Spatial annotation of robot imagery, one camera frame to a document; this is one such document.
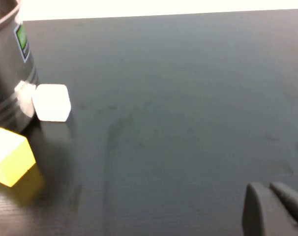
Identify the yellow wooden cube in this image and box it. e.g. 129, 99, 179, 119
0, 127, 44, 201

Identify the white cube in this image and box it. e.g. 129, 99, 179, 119
31, 84, 72, 122

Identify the stainless steel cooking pot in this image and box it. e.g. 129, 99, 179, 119
0, 0, 39, 135

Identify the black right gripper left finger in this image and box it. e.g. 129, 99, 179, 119
241, 182, 298, 236

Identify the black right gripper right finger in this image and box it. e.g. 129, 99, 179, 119
268, 181, 298, 225

